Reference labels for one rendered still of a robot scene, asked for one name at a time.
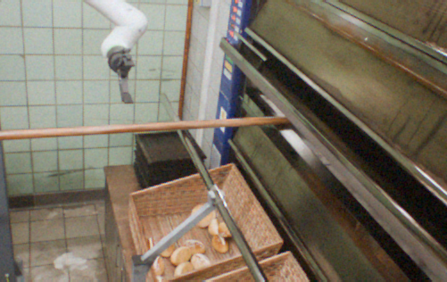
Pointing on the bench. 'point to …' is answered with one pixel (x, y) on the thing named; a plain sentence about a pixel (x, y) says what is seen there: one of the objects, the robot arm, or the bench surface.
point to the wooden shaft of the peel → (125, 128)
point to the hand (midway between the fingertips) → (128, 83)
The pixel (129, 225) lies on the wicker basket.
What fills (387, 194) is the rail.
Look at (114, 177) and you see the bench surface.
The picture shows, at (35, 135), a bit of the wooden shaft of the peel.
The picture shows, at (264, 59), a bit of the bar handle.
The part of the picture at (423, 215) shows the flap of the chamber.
